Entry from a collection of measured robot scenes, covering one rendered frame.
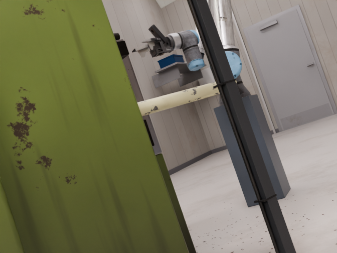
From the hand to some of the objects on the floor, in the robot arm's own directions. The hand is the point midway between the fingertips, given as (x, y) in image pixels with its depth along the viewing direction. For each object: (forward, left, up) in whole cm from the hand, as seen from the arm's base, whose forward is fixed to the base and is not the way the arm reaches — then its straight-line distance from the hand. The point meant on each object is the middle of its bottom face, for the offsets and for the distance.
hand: (136, 45), depth 225 cm
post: (+80, +61, -103) cm, 144 cm away
